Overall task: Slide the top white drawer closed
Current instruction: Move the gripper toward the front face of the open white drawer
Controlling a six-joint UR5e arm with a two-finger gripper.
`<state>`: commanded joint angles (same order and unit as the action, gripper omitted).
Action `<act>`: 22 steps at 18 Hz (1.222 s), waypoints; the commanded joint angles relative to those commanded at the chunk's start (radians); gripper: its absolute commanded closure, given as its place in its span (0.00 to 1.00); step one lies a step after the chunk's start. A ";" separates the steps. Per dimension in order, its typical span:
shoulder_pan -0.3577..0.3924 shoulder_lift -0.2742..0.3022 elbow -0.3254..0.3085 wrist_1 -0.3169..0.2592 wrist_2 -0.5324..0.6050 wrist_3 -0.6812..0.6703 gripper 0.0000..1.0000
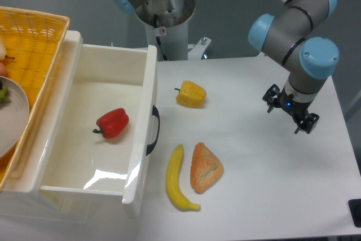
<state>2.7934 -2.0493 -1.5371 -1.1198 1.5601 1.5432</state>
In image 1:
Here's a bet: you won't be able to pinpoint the metal table bracket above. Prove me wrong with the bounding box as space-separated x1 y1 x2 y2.
188 37 212 60

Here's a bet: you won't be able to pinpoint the yellow bell pepper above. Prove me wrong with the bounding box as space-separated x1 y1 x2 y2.
175 80 206 108

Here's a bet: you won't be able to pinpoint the yellow banana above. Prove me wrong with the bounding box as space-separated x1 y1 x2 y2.
165 144 201 212

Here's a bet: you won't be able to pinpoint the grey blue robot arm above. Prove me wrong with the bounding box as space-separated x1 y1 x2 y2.
113 0 339 133

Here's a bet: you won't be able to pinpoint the red bell pepper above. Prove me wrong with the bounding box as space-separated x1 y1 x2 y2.
93 108 129 139

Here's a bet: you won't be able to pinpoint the yellow wicker basket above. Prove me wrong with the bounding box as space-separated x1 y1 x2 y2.
1 6 70 188

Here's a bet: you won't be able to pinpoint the white drawer cabinet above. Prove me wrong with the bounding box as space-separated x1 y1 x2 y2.
1 30 89 221

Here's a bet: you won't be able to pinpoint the green grapes on plate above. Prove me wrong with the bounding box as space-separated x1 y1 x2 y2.
0 81 11 107

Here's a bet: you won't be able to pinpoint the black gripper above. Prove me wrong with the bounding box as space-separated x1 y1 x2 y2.
262 84 319 134

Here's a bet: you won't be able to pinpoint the black object at table edge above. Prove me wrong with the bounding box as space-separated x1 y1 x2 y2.
348 199 361 228

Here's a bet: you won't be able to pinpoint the black cable on pedestal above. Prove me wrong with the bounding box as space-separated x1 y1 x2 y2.
153 15 169 62

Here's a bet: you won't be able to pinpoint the pear in basket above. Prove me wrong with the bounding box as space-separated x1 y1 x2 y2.
0 38 14 60

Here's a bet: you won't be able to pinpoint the grey plate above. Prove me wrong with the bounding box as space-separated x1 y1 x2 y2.
1 76 29 157

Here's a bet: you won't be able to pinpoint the white top drawer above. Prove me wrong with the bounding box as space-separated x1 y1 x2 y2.
40 45 160 218

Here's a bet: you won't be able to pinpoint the black top drawer handle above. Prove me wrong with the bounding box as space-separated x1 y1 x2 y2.
146 105 160 156

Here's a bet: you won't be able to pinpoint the orange bread pastry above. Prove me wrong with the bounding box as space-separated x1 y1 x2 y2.
190 142 224 194

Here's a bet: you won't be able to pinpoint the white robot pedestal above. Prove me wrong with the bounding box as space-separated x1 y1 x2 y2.
135 0 196 61

